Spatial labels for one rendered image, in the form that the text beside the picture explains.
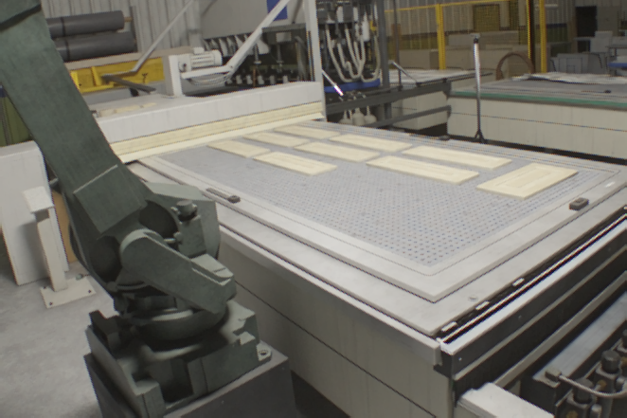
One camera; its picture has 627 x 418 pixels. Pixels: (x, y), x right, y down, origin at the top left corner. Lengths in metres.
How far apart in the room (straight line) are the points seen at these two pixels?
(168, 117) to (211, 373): 2.64
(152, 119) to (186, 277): 2.62
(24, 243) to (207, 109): 1.82
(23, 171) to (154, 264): 2.88
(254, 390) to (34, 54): 1.31
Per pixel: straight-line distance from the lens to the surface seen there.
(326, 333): 1.92
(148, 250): 1.51
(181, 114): 4.15
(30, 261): 4.48
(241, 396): 1.91
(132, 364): 1.79
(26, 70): 1.47
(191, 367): 1.79
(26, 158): 4.29
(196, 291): 1.60
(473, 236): 1.94
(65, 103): 1.48
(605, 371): 2.03
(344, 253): 1.83
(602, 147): 5.59
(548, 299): 1.77
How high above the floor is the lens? 1.63
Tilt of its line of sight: 15 degrees down
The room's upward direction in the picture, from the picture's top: 6 degrees counter-clockwise
